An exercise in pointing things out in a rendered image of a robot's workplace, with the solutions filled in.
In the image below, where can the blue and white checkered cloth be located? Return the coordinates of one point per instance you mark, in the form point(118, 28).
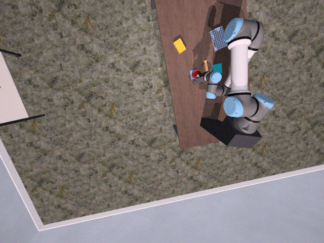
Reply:
point(217, 38)

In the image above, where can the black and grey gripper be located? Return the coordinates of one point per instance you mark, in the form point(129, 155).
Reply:
point(201, 74)

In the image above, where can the yellow rectangular block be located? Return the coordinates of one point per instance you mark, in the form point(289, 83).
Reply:
point(179, 46)

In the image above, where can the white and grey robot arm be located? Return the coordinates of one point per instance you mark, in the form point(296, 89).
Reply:
point(248, 111)

